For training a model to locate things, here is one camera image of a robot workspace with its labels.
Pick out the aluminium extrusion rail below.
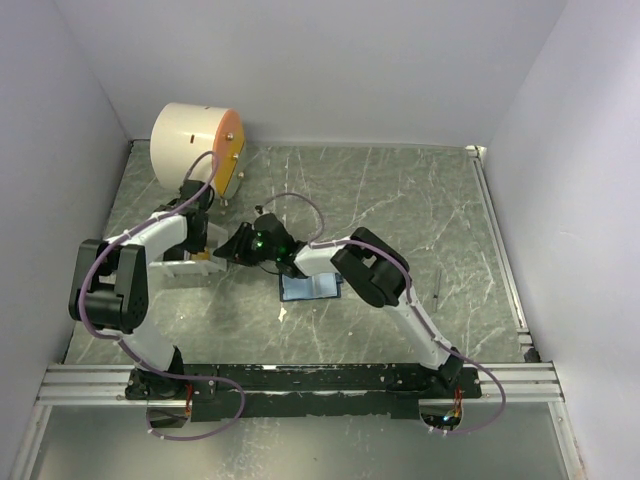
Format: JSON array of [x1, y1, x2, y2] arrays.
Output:
[[36, 363, 564, 405]]

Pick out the aluminium right side rail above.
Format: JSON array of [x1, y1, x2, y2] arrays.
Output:
[[464, 143, 589, 480]]

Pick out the white round mini drawer cabinet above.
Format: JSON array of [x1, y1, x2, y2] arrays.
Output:
[[150, 102, 248, 201]]

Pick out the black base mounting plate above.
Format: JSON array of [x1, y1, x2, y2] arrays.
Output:
[[124, 363, 481, 422]]

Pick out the blue leather card holder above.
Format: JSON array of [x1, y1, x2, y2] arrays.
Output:
[[279, 273, 343, 302]]

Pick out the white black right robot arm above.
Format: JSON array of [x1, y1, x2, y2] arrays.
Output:
[[214, 214, 463, 398]]

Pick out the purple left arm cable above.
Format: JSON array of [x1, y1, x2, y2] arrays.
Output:
[[79, 150, 246, 442]]

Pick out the white plastic card tray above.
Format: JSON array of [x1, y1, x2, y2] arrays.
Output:
[[148, 223, 229, 278]]

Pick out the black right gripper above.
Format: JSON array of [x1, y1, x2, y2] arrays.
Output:
[[217, 223, 279, 267]]

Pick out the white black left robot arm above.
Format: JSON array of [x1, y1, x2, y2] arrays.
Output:
[[68, 180, 214, 399]]

